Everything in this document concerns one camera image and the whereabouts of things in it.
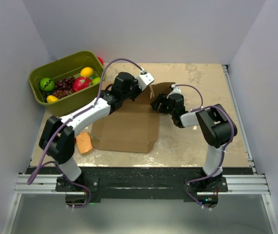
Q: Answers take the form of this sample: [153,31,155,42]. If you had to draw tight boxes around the brown cardboard box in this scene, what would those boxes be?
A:
[91,82,173,153]

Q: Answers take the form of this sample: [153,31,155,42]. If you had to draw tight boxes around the orange sponge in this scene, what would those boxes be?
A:
[76,132,93,154]

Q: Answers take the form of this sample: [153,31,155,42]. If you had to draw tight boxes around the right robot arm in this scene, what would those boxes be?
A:
[151,93,237,192]

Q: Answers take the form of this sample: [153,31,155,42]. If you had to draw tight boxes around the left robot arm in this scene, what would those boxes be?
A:
[39,72,154,191]

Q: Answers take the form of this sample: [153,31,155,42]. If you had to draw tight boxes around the green toy lime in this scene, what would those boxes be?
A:
[92,77,101,85]

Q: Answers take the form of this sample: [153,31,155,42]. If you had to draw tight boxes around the red ball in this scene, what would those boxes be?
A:
[97,57,104,66]

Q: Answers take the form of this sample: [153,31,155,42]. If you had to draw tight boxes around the yellow toy lemon back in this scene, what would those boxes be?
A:
[80,67,94,77]

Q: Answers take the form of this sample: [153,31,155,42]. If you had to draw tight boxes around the yellow toy lemon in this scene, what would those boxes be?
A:
[80,67,94,77]
[46,95,58,103]

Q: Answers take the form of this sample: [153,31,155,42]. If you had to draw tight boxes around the red dragon fruit toy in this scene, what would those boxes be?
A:
[73,77,92,92]

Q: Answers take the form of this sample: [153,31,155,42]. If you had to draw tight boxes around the green plastic bin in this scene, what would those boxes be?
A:
[28,51,104,116]

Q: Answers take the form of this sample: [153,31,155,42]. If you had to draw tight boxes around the purple toy grapes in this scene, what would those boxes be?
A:
[52,76,75,99]

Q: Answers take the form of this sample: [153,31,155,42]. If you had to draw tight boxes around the green toy ball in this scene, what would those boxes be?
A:
[39,78,55,92]

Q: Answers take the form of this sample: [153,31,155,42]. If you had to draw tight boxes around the yellow toy lemon front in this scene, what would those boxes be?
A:
[46,95,58,103]

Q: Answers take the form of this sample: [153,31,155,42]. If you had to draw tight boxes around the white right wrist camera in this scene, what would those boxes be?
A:
[167,84,182,98]

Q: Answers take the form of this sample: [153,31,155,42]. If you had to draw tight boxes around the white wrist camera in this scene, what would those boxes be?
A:
[136,73,155,91]
[167,84,182,98]

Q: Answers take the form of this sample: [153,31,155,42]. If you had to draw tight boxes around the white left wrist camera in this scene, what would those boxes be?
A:
[136,73,155,91]

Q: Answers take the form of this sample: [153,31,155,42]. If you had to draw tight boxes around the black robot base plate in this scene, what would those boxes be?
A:
[36,167,253,208]

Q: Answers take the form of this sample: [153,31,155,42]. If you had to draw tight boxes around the aluminium frame rail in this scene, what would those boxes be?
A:
[222,65,278,234]

